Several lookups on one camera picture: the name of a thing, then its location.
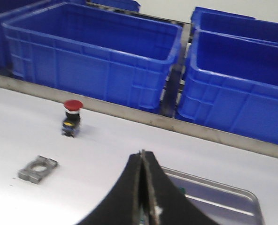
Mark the blue crate back right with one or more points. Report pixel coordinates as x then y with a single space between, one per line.
230 24

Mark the steel table edge rail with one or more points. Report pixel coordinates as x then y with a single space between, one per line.
147 118

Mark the red emergency stop button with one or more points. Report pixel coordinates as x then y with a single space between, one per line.
71 124

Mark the blue plastic crate left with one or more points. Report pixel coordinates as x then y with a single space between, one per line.
10 9

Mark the blue plastic crate right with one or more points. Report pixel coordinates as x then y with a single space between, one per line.
231 84

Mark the silver metal tray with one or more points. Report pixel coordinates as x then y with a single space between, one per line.
225 204

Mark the blue plastic crate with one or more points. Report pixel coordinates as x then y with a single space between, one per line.
93 52
10 9
231 84

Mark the grey metal clamp block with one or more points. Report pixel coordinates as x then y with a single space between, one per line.
36 170

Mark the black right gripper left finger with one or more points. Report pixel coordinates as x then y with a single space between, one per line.
121 206

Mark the green perforated board front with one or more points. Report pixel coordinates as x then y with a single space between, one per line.
142 194

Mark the blue plastic crate centre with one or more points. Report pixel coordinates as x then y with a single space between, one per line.
93 52

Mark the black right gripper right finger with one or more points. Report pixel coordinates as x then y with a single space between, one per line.
163 202

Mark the blue crate back left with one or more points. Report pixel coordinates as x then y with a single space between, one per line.
130 5

